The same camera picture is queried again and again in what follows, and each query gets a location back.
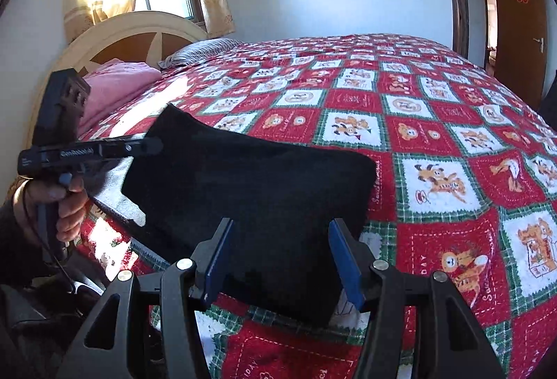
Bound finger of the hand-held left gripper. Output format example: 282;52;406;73
101;136;164;159

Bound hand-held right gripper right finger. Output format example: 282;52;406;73
328;218;506;379

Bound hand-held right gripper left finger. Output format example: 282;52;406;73
56;218;236;379

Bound black pants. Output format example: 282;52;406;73
89;103;378;328

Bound person's left hand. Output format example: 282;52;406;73
24;176;90;243

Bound folded pink blanket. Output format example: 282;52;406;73
80;59;164;137

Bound cream and wood headboard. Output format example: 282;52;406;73
26;11;210;147

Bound striped pillow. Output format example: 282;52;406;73
158;38;245;69

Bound red patchwork printed bedspread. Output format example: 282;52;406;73
74;33;557;379

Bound brown wooden door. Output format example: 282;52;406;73
489;0;550;102

